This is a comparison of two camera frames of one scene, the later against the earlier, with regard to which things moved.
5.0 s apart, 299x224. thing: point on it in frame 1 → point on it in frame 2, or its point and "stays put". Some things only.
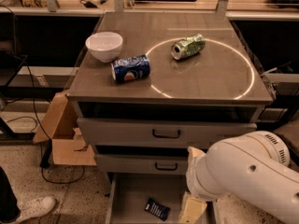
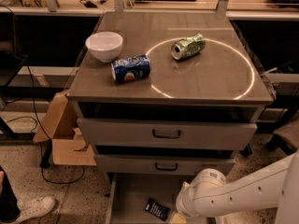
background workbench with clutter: [269, 2] stays put
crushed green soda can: [188, 47] stays put
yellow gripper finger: [194, 154] → [185, 185]
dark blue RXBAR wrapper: [156, 208] stays put
